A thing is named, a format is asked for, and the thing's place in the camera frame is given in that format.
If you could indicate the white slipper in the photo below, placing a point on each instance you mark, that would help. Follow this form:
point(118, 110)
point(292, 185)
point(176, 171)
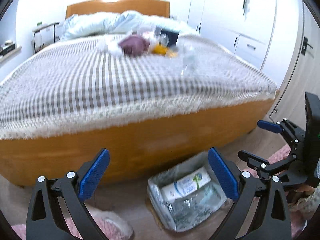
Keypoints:
point(113, 226)

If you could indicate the clear plastic water bottle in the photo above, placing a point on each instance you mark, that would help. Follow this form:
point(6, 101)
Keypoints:
point(190, 60)

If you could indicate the beige room door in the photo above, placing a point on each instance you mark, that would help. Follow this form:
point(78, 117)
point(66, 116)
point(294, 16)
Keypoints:
point(302, 75)

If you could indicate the wooden window sill shelf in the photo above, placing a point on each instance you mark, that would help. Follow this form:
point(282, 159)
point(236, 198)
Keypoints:
point(10, 54)

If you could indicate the lined trash bin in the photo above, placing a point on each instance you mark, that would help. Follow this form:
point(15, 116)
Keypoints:
point(177, 172)

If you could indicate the pink fluffy rug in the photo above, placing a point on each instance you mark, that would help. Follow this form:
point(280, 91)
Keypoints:
point(20, 228)

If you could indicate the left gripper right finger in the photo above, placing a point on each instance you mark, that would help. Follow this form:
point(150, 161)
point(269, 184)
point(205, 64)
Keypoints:
point(271, 219)

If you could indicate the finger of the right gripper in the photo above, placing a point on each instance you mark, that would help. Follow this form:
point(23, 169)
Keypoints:
point(286, 167)
point(280, 128)

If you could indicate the black metal side rack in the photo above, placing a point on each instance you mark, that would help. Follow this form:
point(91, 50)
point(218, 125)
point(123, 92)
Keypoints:
point(44, 35)

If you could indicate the bag hanging on wardrobe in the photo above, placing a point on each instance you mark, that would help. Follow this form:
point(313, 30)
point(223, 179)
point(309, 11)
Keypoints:
point(245, 8)

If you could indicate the person right hand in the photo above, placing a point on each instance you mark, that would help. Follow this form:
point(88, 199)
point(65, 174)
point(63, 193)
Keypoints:
point(308, 204)

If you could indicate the white built-in wardrobe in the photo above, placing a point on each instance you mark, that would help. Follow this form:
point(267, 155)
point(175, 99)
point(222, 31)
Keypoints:
point(222, 22)

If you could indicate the white milk carton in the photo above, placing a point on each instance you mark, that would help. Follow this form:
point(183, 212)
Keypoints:
point(186, 185)

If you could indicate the yellow snack packet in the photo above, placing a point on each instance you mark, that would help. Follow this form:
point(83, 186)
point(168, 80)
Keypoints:
point(164, 51)

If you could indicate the light blue duvet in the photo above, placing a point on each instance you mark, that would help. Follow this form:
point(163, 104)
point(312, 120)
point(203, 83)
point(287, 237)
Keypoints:
point(77, 26)

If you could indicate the purple towel cloth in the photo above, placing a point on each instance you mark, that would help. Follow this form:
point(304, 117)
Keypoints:
point(134, 45)

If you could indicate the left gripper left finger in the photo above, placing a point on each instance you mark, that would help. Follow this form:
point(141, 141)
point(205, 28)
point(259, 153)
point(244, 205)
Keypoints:
point(45, 219)

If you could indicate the clear disposable plastic glove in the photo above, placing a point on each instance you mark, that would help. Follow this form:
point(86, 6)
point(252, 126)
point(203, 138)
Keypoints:
point(110, 46)

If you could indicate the clear plastic clamshell container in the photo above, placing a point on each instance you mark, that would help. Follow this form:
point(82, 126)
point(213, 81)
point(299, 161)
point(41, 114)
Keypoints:
point(184, 214)

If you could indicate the clear christmas glass cup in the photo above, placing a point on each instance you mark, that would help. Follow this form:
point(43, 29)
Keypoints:
point(163, 38)

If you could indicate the dark blue cardboard box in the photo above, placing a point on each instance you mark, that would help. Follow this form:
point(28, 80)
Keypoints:
point(173, 36)

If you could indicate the brown checkered bedspread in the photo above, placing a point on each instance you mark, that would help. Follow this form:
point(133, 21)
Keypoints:
point(71, 87)

